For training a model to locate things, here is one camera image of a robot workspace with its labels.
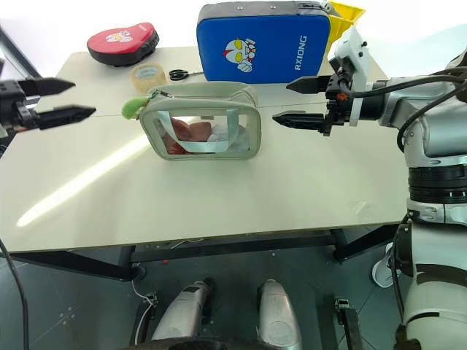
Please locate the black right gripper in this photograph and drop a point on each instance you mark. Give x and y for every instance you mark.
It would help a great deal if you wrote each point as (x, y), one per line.
(338, 105)

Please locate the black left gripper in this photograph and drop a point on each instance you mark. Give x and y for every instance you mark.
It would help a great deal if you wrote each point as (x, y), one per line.
(16, 109)

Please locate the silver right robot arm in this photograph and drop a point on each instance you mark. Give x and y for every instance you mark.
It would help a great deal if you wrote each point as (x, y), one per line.
(438, 109)

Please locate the light blue cloth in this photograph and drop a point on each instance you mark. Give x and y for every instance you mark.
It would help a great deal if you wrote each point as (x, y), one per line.
(239, 140)

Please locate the clear grey-trimmed toiletry pouch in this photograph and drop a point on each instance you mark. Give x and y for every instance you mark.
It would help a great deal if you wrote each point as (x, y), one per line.
(204, 156)

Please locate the dark red cloth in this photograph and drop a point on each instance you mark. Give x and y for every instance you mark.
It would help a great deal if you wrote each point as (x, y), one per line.
(189, 131)

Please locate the green zipper pull charm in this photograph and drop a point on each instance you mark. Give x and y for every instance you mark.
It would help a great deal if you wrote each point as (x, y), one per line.
(132, 107)

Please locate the blue RXIONG kick pad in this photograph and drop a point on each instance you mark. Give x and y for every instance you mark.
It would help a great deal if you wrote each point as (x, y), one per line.
(255, 40)

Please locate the red black focus mitt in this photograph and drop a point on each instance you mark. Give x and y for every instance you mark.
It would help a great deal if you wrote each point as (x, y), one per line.
(120, 40)

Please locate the clear packing tape roll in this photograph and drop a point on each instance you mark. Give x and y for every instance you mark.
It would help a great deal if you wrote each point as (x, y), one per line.
(147, 76)

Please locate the yellow plastic bin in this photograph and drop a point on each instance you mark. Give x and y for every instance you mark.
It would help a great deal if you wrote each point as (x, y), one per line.
(346, 16)

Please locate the white sneaker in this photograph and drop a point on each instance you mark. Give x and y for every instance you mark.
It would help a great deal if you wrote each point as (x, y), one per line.
(382, 270)

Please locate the silver right robot leg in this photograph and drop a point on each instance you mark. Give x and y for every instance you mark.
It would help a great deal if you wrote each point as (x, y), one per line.
(277, 313)

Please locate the silver robot leg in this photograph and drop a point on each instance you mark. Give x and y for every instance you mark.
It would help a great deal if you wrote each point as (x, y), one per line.
(182, 313)
(277, 313)

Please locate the black floor stand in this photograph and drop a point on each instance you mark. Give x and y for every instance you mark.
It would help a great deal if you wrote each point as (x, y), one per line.
(348, 321)
(146, 317)

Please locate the silver left robot leg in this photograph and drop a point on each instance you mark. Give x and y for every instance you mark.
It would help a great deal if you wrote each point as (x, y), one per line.
(182, 313)

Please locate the dark rounded robot torso edge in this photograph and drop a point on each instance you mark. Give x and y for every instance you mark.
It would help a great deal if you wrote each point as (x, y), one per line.
(226, 344)

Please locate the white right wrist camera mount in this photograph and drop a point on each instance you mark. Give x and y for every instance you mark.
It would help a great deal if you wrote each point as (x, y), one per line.
(353, 54)

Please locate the black metal table frame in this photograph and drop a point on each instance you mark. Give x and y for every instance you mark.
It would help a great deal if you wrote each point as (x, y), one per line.
(237, 251)

